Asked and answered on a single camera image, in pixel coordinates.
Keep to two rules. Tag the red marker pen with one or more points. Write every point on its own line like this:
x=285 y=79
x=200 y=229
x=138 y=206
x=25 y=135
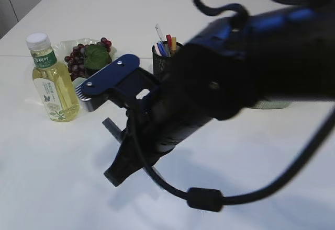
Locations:
x=169 y=40

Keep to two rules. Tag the black mesh pen holder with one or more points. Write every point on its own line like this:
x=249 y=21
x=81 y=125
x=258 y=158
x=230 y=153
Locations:
x=161 y=65

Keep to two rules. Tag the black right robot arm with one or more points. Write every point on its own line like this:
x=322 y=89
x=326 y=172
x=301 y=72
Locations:
x=286 y=54

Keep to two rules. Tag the pink scissors with sheath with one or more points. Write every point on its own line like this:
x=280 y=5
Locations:
x=157 y=49

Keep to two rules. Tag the blue scissors with sheath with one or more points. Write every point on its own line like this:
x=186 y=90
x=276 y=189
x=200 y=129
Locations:
x=163 y=48

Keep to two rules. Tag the silver glitter pen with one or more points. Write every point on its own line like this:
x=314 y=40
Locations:
x=114 y=130

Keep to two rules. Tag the light green woven basket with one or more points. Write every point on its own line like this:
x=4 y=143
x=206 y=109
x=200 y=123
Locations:
x=270 y=104

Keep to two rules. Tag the green tea bottle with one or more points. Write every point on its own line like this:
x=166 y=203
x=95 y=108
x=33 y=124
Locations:
x=52 y=80

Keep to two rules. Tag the light green wavy plate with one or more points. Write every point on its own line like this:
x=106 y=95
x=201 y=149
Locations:
x=64 y=48

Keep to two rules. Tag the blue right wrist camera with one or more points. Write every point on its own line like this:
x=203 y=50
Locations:
x=93 y=92

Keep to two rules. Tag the clear plastic ruler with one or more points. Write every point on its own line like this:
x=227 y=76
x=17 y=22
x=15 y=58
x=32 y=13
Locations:
x=159 y=32

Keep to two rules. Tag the gold marker pen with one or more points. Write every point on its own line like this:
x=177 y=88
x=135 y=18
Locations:
x=173 y=45

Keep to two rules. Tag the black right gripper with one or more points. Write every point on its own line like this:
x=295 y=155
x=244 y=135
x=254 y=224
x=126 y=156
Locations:
x=163 y=117

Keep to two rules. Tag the dark red grape bunch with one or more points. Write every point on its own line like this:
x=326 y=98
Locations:
x=87 y=59

